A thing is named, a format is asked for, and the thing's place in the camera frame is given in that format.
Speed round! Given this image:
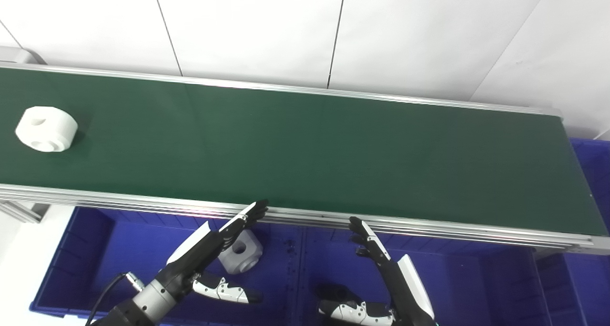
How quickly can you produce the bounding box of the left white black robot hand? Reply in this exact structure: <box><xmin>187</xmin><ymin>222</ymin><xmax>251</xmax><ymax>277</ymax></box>
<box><xmin>157</xmin><ymin>200</ymin><xmax>269</xmax><ymax>304</ymax></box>

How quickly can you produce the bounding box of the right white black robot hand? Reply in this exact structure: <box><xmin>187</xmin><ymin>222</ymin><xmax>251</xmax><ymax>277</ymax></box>
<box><xmin>317</xmin><ymin>216</ymin><xmax>437</xmax><ymax>326</ymax></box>

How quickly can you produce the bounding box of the white round part with holes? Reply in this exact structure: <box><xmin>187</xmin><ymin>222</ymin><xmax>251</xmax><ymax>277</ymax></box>
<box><xmin>15</xmin><ymin>106</ymin><xmax>79</xmax><ymax>153</ymax></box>

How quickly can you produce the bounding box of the white cubic part with hole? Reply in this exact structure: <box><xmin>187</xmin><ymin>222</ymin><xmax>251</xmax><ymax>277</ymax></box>
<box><xmin>218</xmin><ymin>228</ymin><xmax>264</xmax><ymax>275</ymax></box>

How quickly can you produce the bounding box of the blue plastic bin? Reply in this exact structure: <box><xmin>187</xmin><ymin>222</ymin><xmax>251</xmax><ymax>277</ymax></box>
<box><xmin>534</xmin><ymin>138</ymin><xmax>610</xmax><ymax>326</ymax></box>
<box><xmin>30</xmin><ymin>206</ymin><xmax>305</xmax><ymax>326</ymax></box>
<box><xmin>298</xmin><ymin>226</ymin><xmax>541</xmax><ymax>326</ymax></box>

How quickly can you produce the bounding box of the green conveyor belt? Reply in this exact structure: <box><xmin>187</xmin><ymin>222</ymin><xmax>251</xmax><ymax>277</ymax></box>
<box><xmin>0</xmin><ymin>61</ymin><xmax>610</xmax><ymax>256</ymax></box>
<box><xmin>0</xmin><ymin>68</ymin><xmax>609</xmax><ymax>236</ymax></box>

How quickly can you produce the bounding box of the grey conveyor end housing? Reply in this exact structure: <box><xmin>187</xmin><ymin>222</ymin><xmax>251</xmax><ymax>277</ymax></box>
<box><xmin>0</xmin><ymin>46</ymin><xmax>47</xmax><ymax>66</ymax></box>

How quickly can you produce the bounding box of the aluminium profile support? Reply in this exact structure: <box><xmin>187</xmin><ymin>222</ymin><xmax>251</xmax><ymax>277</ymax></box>
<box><xmin>0</xmin><ymin>200</ymin><xmax>51</xmax><ymax>224</ymax></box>

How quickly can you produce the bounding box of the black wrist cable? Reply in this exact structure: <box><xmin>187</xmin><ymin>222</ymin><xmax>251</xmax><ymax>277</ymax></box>
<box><xmin>86</xmin><ymin>272</ymin><xmax>143</xmax><ymax>326</ymax></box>

